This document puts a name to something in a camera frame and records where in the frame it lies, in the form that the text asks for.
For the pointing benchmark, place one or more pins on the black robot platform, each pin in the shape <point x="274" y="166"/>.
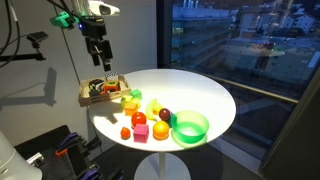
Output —
<point x="50" y="166"/>

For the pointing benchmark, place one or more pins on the small orange ball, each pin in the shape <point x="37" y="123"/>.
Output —
<point x="125" y="133"/>

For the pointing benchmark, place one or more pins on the pink cube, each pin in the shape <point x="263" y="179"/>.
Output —
<point x="141" y="133"/>

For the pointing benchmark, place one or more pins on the orange cube with number nine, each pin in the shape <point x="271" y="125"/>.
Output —
<point x="112" y="86"/>

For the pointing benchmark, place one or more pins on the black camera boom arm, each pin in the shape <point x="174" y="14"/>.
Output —
<point x="23" y="57"/>

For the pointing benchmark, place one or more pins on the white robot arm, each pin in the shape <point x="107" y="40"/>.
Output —
<point x="100" y="8"/>

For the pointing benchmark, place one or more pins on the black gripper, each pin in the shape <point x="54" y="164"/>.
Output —
<point x="95" y="28"/>

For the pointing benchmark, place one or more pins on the yellow toy banana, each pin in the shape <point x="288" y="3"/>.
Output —
<point x="150" y="110"/>

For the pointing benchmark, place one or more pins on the dark red toy plum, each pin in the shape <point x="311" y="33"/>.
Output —
<point x="164" y="114"/>

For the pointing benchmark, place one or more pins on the toy orange fruit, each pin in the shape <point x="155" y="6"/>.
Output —
<point x="161" y="129"/>

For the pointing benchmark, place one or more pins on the green plastic bowl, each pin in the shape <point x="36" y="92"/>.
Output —
<point x="190" y="128"/>

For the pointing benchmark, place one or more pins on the window handrail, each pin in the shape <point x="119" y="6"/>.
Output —
<point x="240" y="85"/>

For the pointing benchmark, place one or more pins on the silver metal bracket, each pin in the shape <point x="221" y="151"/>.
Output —
<point x="35" y="159"/>

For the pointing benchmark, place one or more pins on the white table pedestal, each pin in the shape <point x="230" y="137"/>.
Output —
<point x="162" y="166"/>

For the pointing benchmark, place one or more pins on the yellow cube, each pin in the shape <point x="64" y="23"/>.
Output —
<point x="136" y="102"/>

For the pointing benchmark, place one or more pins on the black camera on stand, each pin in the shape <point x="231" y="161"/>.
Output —
<point x="37" y="36"/>

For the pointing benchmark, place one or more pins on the red toy apple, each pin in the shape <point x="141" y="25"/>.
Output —
<point x="138" y="119"/>

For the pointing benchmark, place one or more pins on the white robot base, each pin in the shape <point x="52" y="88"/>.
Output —
<point x="15" y="160"/>

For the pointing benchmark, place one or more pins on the wooden tray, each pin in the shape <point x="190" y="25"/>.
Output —
<point x="100" y="99"/>

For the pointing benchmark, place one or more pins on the green cube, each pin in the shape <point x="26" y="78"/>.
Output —
<point x="136" y="94"/>

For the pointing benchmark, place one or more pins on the checkered cube with number four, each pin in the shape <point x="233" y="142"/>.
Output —
<point x="112" y="76"/>

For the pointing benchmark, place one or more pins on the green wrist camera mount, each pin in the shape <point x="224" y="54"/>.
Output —
<point x="62" y="20"/>

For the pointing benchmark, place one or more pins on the purple clamp with orange tip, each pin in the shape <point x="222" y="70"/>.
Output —
<point x="68" y="141"/>

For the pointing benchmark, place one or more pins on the grey printed cube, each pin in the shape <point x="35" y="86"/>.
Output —
<point x="94" y="93"/>

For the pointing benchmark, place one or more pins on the plain orange cube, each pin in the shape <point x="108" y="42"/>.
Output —
<point x="130" y="109"/>

